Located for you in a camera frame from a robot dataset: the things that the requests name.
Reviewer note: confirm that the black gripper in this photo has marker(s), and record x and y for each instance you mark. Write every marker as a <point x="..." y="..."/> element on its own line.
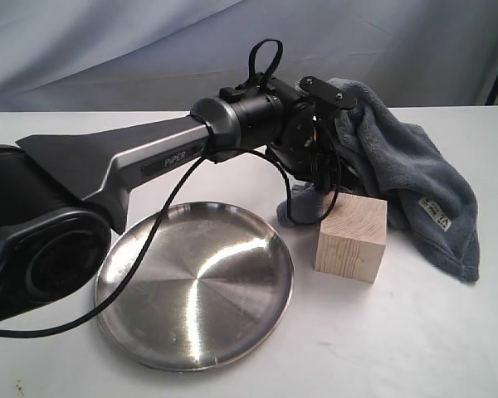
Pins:
<point x="308" y="152"/>

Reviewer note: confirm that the blue-grey fleece towel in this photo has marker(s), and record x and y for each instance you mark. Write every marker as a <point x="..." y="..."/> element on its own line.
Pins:
<point x="399" y="163"/>

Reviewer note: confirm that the light wooden block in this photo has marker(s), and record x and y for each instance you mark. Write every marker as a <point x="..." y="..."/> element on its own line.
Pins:
<point x="353" y="238"/>

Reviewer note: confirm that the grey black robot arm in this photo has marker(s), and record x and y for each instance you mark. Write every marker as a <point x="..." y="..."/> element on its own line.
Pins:
<point x="63" y="196"/>

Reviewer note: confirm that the round stainless steel plate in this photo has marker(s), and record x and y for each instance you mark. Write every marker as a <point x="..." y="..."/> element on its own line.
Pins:
<point x="202" y="290"/>

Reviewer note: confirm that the grey fabric backdrop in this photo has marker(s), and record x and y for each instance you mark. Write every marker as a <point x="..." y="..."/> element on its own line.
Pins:
<point x="165" y="55"/>

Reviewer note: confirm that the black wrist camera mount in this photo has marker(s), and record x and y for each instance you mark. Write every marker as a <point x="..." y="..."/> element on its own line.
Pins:
<point x="324" y="94"/>

